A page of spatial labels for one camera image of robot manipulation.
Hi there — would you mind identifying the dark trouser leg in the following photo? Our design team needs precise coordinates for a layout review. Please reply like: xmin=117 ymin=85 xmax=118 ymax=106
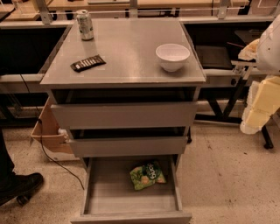
xmin=0 ymin=130 xmax=14 ymax=182

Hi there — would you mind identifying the grey middle drawer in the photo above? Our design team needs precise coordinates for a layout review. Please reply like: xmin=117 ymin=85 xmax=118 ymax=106
xmin=70 ymin=128 xmax=186 ymax=158

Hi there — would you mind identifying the dark chocolate bar wrapper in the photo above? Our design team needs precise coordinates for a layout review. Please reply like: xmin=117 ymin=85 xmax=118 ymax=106
xmin=70 ymin=54 xmax=105 ymax=73

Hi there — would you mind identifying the black table frame leg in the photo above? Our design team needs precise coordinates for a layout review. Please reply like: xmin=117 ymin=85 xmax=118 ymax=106
xmin=194 ymin=65 xmax=275 ymax=150

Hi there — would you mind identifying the cardboard box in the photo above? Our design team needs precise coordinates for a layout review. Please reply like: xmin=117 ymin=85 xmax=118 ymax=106
xmin=31 ymin=98 xmax=77 ymax=161

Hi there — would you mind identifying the silver green soda can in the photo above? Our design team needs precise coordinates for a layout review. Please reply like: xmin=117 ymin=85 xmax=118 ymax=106
xmin=76 ymin=10 xmax=94 ymax=40

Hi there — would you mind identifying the grey drawer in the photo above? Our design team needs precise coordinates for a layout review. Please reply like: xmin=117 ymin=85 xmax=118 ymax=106
xmin=51 ymin=101 xmax=198 ymax=130
xmin=71 ymin=155 xmax=192 ymax=224
xmin=70 ymin=128 xmax=186 ymax=158

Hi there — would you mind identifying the grey top drawer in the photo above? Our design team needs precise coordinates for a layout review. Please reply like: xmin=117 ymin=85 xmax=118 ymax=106
xmin=51 ymin=101 xmax=198 ymax=130

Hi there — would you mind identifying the grey drawer cabinet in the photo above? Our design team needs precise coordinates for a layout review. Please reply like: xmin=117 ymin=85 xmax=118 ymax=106
xmin=39 ymin=18 xmax=207 ymax=224

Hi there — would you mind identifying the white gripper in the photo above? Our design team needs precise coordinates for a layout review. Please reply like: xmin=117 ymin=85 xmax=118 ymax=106
xmin=239 ymin=76 xmax=280 ymax=136

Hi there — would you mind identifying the grey bottom drawer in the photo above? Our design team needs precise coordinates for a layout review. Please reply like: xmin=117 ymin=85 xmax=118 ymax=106
xmin=71 ymin=155 xmax=192 ymax=224

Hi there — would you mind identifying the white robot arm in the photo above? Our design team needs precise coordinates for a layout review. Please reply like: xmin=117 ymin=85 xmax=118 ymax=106
xmin=238 ymin=15 xmax=280 ymax=134

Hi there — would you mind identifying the green rice chip bag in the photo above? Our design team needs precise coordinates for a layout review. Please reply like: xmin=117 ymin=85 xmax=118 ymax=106
xmin=129 ymin=160 xmax=166 ymax=191

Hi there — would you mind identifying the white ceramic bowl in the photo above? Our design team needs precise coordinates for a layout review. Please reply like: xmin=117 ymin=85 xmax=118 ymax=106
xmin=156 ymin=44 xmax=191 ymax=72

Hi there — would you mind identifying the black shoe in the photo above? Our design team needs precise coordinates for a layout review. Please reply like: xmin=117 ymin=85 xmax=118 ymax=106
xmin=0 ymin=172 xmax=44 ymax=206

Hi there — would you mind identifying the black cable on floor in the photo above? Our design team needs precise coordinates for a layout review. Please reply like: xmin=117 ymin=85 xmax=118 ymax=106
xmin=18 ymin=73 xmax=86 ymax=191

